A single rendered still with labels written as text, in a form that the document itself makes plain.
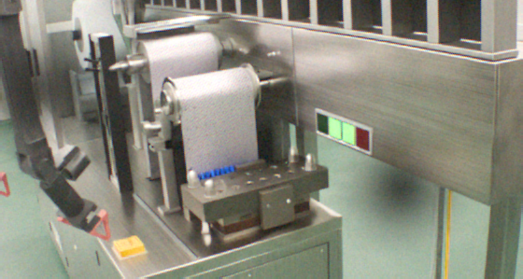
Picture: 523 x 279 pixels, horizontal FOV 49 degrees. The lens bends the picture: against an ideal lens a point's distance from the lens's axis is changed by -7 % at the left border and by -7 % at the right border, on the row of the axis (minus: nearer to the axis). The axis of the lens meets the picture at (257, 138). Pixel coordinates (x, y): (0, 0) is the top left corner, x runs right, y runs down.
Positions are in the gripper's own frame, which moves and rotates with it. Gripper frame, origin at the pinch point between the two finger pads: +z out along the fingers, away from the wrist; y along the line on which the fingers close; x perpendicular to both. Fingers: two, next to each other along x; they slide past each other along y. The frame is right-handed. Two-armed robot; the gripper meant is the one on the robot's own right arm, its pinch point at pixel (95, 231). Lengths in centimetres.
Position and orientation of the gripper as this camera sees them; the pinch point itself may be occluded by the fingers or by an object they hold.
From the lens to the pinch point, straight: 148.6
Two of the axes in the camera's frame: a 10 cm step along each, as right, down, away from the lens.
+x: -5.1, 7.1, -4.9
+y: -7.8, -1.4, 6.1
